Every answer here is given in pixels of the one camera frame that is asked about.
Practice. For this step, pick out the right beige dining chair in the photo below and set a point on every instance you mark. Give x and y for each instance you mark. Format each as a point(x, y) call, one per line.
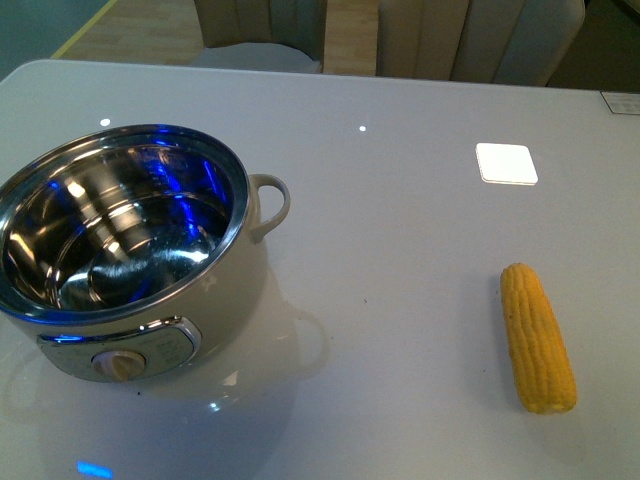
point(480, 41)

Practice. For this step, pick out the beige dining chair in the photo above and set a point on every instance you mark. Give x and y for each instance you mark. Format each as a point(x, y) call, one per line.
point(480, 41)
point(273, 36)

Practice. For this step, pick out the table label sticker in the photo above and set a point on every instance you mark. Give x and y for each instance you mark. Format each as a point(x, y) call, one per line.
point(623, 103)

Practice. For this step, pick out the yellow corn cob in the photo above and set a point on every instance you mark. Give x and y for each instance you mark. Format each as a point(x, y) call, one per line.
point(542, 372)

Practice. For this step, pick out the left beige dining chair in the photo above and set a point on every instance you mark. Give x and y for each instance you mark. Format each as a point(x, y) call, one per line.
point(273, 36)

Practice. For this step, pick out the cream electric cooking pot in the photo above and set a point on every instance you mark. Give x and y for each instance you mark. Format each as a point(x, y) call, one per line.
point(130, 252)

